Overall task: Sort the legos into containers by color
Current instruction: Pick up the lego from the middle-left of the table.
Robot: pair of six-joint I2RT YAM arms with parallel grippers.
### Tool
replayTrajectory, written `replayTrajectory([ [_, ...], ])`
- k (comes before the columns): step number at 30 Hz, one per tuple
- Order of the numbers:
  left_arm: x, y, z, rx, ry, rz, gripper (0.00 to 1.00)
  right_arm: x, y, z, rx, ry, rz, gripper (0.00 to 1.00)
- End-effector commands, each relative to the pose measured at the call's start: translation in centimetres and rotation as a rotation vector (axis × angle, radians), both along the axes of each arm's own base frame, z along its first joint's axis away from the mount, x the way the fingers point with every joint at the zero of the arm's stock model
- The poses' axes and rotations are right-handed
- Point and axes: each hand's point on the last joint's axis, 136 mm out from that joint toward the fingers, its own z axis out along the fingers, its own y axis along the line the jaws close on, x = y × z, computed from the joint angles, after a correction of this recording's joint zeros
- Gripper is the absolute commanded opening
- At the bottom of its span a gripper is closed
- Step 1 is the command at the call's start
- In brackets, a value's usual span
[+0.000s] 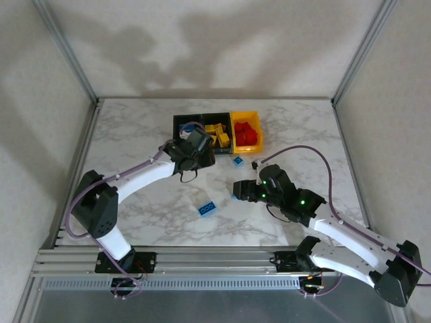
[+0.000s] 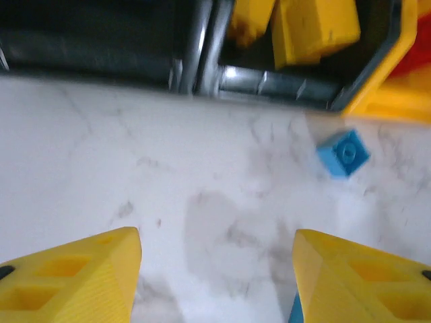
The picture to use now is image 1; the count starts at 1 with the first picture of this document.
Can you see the small black controller box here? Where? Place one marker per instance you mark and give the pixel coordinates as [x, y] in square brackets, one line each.
[309, 284]
[118, 283]

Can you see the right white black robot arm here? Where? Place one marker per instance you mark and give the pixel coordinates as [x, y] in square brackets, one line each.
[350, 236]

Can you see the aluminium table side rail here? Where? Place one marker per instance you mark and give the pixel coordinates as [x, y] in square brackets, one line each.
[78, 168]
[352, 165]

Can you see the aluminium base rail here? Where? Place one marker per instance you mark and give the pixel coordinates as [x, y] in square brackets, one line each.
[219, 260]

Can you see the yellow plastic bin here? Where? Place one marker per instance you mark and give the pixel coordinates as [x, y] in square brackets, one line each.
[248, 148]

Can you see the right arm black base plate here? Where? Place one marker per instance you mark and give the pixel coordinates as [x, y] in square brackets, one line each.
[283, 261]

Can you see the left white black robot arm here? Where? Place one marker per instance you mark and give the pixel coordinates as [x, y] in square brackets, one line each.
[144, 175]

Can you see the aluminium frame post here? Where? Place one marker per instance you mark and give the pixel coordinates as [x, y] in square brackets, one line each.
[363, 50]
[67, 50]

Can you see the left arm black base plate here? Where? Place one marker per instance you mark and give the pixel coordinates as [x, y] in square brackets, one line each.
[148, 261]

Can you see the black plastic bin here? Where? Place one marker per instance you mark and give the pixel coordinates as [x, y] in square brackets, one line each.
[215, 119]
[176, 126]

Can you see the grey metal panel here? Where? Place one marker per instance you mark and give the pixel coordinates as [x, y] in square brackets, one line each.
[219, 307]

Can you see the small blue lego brick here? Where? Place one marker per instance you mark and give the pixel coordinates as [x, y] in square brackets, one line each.
[238, 161]

